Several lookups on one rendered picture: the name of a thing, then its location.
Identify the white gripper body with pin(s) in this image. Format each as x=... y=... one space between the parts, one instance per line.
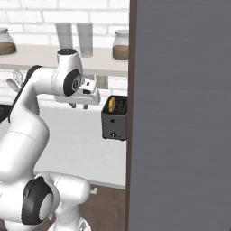
x=90 y=98

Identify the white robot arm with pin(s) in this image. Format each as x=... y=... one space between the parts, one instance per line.
x=24 y=141

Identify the yellow bread slice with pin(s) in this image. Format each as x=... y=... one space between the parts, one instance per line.
x=111 y=104

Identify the dark grey toaster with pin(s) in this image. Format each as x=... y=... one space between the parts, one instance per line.
x=114 y=124

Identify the glass jar with brown contents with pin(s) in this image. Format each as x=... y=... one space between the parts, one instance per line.
x=121 y=48
x=6 y=45

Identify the pale wooden spoon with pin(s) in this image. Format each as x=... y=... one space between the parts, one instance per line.
x=12 y=84

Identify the black hob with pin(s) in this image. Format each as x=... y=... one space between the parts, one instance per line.
x=4 y=112

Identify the tall grey fridge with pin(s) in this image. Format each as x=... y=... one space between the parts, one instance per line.
x=180 y=120

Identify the brown cupboard front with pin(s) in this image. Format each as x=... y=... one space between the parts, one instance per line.
x=105 y=210

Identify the grey shelf bracket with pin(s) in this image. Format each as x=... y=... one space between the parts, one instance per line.
x=102 y=81

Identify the beige wall shelf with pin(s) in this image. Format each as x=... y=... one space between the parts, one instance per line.
x=102 y=64

